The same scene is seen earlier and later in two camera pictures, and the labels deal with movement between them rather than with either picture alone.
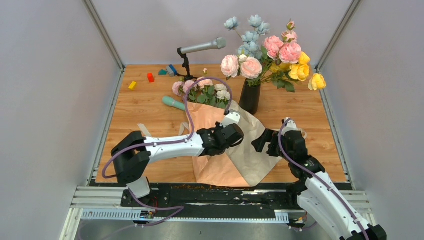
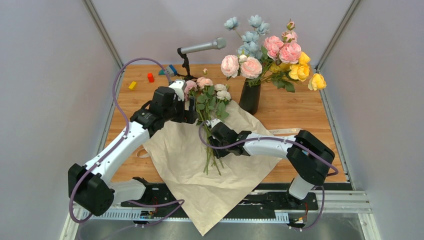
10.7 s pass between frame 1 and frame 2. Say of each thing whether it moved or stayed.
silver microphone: stayed
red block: stayed
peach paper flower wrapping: moved
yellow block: stayed
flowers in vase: stayed
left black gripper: moved
